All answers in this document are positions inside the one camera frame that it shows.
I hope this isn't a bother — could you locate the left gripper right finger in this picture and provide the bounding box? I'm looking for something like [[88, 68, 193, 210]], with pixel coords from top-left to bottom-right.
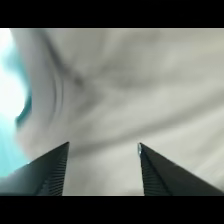
[[138, 142, 224, 197]]

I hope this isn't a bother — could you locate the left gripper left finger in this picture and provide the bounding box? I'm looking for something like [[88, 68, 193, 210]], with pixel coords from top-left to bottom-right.
[[0, 141, 71, 197]]

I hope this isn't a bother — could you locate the white shirt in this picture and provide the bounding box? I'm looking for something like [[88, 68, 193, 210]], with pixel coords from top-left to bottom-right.
[[9, 28, 224, 197]]

